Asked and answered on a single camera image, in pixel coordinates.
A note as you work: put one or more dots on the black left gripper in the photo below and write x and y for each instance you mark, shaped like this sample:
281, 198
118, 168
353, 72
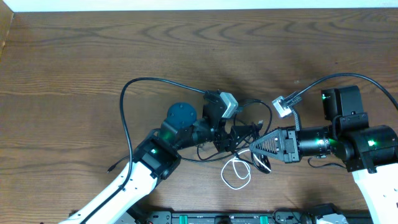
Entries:
222, 140

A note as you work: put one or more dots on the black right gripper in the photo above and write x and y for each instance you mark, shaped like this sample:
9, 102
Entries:
290, 145

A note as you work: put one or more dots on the wooden side panel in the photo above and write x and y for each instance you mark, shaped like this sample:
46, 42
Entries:
6, 17

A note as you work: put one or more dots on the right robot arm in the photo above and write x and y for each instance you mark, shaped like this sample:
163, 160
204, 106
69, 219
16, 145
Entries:
369, 153

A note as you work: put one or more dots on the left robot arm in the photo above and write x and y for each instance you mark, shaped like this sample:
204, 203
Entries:
156, 157

